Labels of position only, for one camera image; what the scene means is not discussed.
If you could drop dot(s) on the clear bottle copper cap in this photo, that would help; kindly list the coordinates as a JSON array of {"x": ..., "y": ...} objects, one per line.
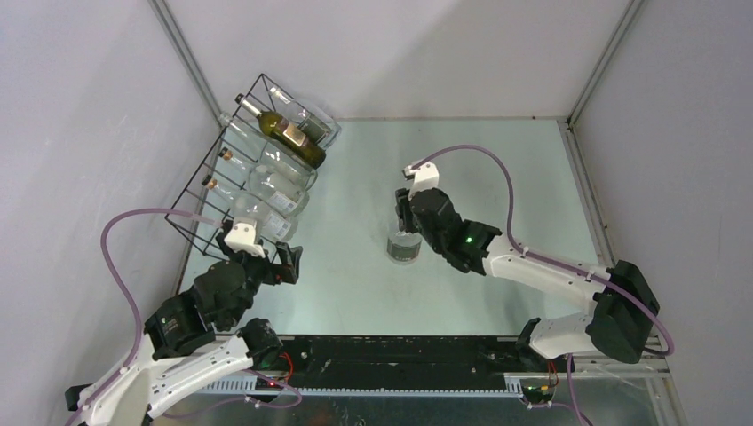
[{"x": 250, "y": 213}]

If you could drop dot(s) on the black wire wine rack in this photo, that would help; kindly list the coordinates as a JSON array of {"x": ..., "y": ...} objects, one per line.
[{"x": 194, "y": 193}]

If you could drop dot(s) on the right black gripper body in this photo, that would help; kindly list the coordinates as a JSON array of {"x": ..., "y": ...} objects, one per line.
[{"x": 408, "y": 221}]

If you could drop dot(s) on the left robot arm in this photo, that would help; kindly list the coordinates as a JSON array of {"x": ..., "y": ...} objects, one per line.
[{"x": 193, "y": 339}]

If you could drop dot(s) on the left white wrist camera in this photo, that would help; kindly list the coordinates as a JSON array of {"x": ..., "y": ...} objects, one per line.
[{"x": 242, "y": 236}]

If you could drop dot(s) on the clear bottle white cap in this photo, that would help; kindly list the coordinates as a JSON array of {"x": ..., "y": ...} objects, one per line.
[{"x": 403, "y": 248}]

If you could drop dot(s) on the green wine bottle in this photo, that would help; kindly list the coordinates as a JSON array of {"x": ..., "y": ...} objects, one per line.
[{"x": 276, "y": 126}]

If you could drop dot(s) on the clear bottle dark green label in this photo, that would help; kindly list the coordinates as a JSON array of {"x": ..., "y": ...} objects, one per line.
[{"x": 320, "y": 127}]

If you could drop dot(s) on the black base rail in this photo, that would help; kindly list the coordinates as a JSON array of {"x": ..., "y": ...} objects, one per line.
[{"x": 410, "y": 364}]

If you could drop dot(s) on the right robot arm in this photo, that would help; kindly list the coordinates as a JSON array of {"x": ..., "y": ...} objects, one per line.
[{"x": 616, "y": 305}]

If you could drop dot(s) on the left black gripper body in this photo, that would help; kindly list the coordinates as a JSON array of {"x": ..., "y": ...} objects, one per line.
[{"x": 260, "y": 270}]

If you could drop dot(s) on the tall empty clear bottle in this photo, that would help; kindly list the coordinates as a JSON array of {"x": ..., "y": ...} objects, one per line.
[{"x": 247, "y": 148}]

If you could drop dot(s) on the clear bottle black cap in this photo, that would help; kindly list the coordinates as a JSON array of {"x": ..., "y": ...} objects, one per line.
[{"x": 269, "y": 184}]

